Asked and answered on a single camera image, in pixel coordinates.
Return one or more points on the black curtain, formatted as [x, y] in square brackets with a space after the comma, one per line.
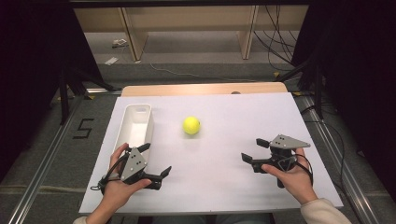
[31, 77]
[361, 77]

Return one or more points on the black tripod stand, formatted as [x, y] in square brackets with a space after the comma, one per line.
[317, 87]
[63, 96]

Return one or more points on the white paper scrap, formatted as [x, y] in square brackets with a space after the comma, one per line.
[111, 61]

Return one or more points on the metal floor rail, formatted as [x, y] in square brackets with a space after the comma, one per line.
[40, 168]
[342, 168]

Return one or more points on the person's left hand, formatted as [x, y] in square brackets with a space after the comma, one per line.
[120, 189]

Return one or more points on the person's right hand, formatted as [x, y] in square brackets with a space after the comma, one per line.
[295, 182]

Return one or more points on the light wooden shelf unit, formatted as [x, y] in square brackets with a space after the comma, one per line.
[186, 18]

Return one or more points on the small white floor device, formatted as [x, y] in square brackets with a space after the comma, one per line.
[120, 43]

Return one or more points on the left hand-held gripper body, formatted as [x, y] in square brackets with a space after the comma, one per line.
[134, 163]

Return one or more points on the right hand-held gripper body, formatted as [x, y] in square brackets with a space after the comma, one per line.
[285, 142]

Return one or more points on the black metal frame bar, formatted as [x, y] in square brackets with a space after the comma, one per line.
[186, 3]

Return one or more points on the yellow tennis ball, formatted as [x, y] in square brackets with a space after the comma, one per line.
[191, 125]

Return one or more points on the white plastic bin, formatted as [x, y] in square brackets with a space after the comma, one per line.
[137, 127]

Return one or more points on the light wooden table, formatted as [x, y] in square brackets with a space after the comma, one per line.
[202, 88]

